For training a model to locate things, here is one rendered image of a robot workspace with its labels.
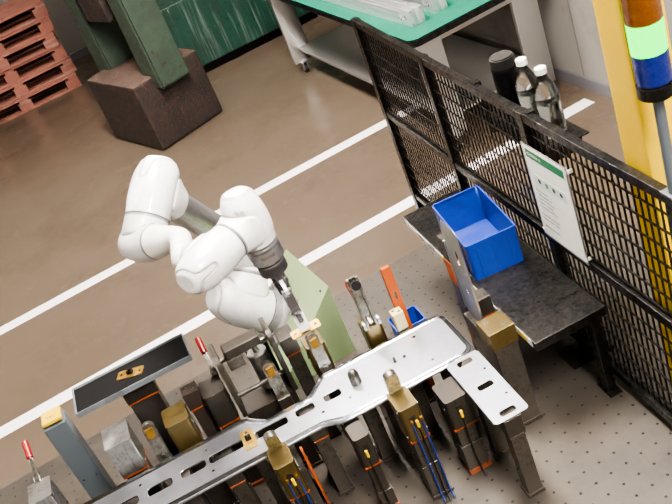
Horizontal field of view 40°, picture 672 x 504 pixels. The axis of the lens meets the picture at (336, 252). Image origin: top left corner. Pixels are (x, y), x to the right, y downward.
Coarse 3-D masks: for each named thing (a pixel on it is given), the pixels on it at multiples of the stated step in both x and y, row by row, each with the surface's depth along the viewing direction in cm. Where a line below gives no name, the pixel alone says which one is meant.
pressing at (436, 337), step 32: (448, 320) 270; (384, 352) 267; (416, 352) 262; (448, 352) 258; (320, 384) 266; (384, 384) 256; (416, 384) 253; (288, 416) 259; (320, 416) 254; (352, 416) 250; (192, 448) 261; (224, 448) 257; (256, 448) 252; (128, 480) 259; (160, 480) 255; (192, 480) 251; (224, 480) 248
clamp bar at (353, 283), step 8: (352, 280) 266; (352, 288) 263; (360, 288) 266; (352, 296) 267; (360, 296) 268; (360, 304) 269; (368, 304) 268; (360, 312) 268; (368, 312) 270; (376, 320) 270; (368, 328) 270
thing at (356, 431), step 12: (348, 432) 247; (360, 432) 245; (360, 444) 244; (372, 444) 246; (360, 456) 246; (372, 456) 247; (372, 468) 250; (372, 480) 255; (384, 480) 253; (384, 492) 253
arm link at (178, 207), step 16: (144, 160) 272; (160, 160) 270; (144, 176) 268; (160, 176) 268; (176, 176) 272; (128, 192) 270; (144, 192) 266; (160, 192) 267; (176, 192) 272; (128, 208) 267; (144, 208) 265; (160, 208) 267; (176, 208) 273; (192, 208) 284; (208, 208) 295; (176, 224) 286; (192, 224) 288; (208, 224) 293; (256, 272) 319
